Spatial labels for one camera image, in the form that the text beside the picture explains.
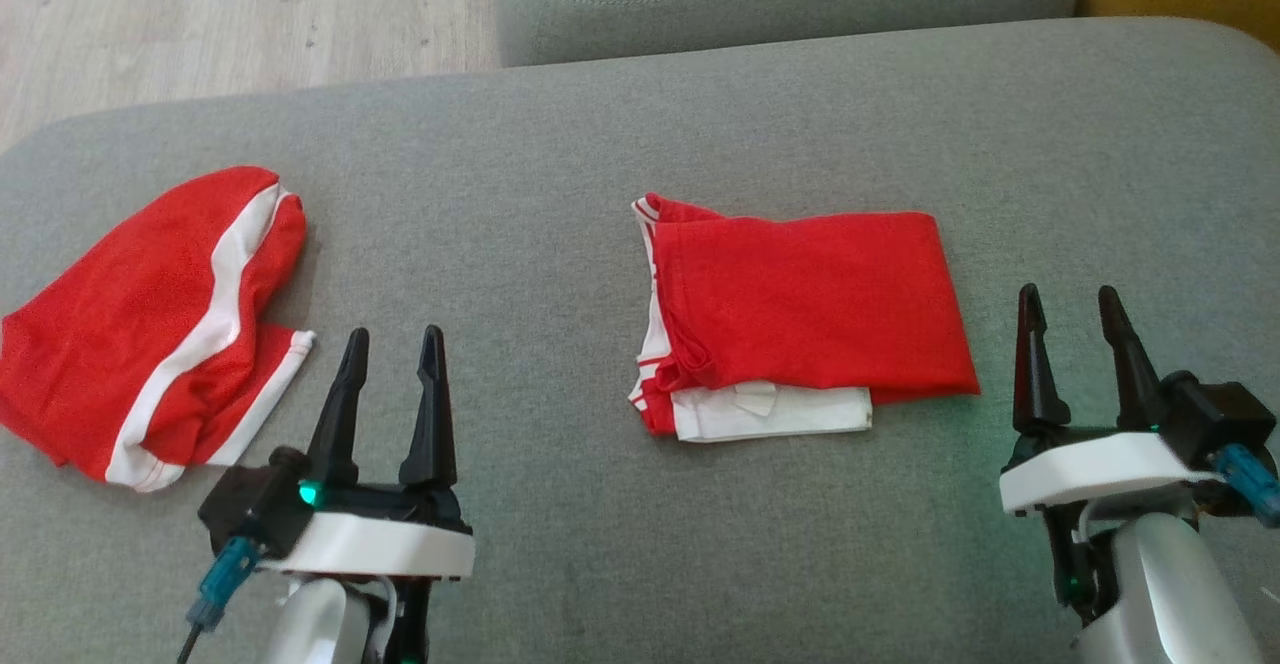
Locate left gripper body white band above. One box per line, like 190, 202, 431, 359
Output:
262, 484, 476, 582

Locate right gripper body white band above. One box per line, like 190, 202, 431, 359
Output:
999, 424, 1226, 517

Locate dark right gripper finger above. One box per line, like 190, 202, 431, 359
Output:
1013, 284, 1071, 436
1098, 286, 1166, 433

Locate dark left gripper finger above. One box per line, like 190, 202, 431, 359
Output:
399, 325, 459, 494
305, 328, 371, 491

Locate red shorts with white stripe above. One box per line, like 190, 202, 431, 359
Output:
0, 166, 317, 493

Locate red T-shirt with striped trim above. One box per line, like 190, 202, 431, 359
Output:
629, 193, 981, 443

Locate grey fabric sofa seat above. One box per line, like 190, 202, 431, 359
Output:
0, 16, 1280, 664

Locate left camera cable teal plug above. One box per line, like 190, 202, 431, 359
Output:
178, 536, 263, 664

